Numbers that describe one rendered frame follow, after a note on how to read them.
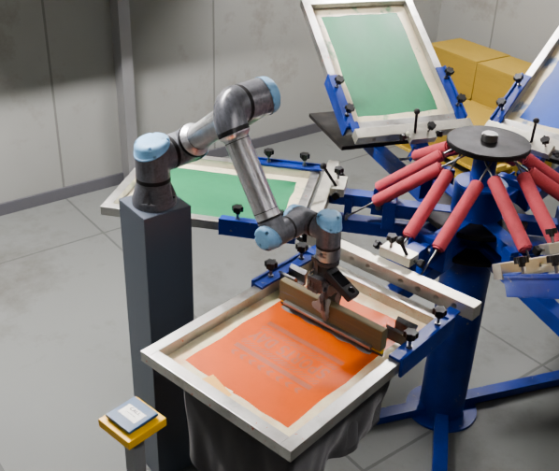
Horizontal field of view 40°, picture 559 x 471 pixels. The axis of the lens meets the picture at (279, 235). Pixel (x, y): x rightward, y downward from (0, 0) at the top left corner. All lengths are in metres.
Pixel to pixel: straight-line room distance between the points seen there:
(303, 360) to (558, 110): 1.94
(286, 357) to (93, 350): 1.79
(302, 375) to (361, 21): 2.16
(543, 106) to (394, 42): 0.77
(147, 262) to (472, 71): 4.01
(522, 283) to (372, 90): 1.58
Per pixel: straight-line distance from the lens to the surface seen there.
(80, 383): 3.80
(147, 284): 2.70
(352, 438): 2.48
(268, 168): 3.44
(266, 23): 5.87
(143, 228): 2.59
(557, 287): 2.27
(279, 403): 2.20
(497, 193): 2.86
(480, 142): 3.00
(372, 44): 3.89
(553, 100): 3.83
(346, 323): 2.40
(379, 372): 2.28
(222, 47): 5.68
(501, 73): 5.97
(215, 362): 2.34
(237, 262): 4.61
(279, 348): 2.39
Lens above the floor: 2.42
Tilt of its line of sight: 30 degrees down
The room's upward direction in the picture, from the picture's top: 2 degrees clockwise
